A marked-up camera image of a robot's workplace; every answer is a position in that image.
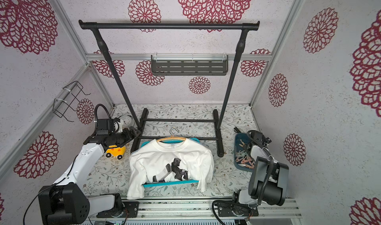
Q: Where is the white t-shirt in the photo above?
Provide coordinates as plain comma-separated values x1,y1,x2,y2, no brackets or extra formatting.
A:
127,139,214,200

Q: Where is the wooden hanger with metal hook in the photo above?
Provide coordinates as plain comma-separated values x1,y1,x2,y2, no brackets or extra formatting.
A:
156,127,186,142

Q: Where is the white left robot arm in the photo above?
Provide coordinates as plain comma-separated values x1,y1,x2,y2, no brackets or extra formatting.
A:
37,127,141,225

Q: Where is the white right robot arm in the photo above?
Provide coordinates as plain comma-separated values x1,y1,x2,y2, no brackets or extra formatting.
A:
233,127,289,206

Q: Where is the yellow plush toy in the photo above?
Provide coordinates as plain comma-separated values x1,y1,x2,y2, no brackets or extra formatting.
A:
106,145,126,160

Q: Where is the white round alarm clock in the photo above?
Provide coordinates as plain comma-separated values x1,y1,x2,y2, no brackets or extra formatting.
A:
118,114,135,129

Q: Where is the teal plastic clothespin bin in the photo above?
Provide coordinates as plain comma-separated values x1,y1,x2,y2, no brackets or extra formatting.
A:
233,133,256,172

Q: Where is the teal perforated tray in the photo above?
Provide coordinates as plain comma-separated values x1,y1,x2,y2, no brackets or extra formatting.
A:
143,138,198,188

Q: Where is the black clothes rack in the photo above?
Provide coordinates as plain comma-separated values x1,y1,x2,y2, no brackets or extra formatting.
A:
78,20,260,157

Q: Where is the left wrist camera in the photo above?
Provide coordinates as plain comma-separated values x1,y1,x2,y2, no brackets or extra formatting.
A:
95,118,122,135

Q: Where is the black wire wall rack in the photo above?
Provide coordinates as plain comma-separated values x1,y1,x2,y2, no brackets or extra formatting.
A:
52,81,90,123

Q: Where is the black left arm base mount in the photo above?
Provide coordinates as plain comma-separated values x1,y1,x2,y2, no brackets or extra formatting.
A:
96,201,140,219

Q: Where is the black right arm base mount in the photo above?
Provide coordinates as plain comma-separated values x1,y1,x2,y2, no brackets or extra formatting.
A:
211,200,259,218

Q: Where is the black wall shelf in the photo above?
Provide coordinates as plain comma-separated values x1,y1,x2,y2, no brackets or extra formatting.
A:
150,55,229,76

